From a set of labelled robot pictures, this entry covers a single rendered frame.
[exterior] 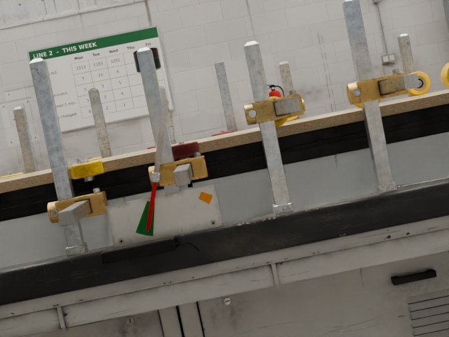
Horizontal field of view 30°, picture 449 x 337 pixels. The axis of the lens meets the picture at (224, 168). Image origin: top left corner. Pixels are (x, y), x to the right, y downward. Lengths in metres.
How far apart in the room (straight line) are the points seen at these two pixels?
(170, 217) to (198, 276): 0.16
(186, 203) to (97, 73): 7.27
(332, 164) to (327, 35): 7.09
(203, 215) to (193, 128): 7.17
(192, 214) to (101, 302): 0.31
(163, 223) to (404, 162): 0.67
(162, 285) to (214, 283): 0.12
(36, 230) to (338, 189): 0.80
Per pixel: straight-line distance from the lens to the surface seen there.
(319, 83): 9.22
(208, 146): 2.18
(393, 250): 2.07
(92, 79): 9.20
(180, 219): 1.98
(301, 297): 2.28
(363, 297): 2.31
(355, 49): 2.01
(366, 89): 2.00
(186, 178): 1.69
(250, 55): 1.98
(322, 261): 2.04
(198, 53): 9.16
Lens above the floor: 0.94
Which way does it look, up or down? 3 degrees down
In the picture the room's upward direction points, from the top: 11 degrees counter-clockwise
